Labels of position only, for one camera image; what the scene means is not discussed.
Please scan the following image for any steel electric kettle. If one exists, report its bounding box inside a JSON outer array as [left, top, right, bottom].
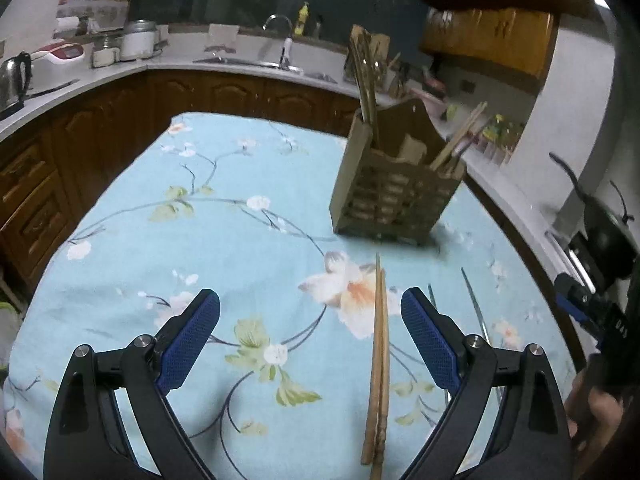
[[0, 51, 32, 120]]

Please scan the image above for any chrome sink faucet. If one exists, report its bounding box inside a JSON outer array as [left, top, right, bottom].
[[261, 13, 296, 68]]

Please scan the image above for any glass storage jar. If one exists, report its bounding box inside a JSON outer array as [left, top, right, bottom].
[[91, 36, 120, 68]]

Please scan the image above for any countertop utensil drying rack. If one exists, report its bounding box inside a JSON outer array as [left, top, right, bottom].
[[343, 25, 399, 91]]

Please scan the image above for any stainless steel sink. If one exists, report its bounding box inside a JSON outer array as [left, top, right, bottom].
[[194, 56, 336, 84]]

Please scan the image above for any light blue floral tablecloth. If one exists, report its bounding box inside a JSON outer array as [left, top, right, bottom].
[[1, 113, 575, 479]]

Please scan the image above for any long carved wooden chopstick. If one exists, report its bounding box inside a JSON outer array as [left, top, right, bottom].
[[349, 25, 380, 146]]

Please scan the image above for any wooden utensil holder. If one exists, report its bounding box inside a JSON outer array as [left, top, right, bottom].
[[329, 99, 466, 245]]

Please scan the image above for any white red rice cooker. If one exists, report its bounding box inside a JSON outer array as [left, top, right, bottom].
[[30, 41, 88, 90]]

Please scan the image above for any black wok with handle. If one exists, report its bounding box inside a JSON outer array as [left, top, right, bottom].
[[549, 152, 639, 289]]

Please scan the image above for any yellow dish soap bottle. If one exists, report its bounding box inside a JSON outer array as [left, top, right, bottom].
[[294, 1, 309, 37]]

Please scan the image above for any yellow oil bottle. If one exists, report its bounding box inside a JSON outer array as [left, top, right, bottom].
[[482, 114, 506, 145]]

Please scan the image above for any person's right hand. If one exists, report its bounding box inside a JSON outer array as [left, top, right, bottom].
[[564, 353, 625, 479]]

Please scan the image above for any white lidded pot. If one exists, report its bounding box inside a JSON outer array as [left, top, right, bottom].
[[120, 20, 157, 62]]

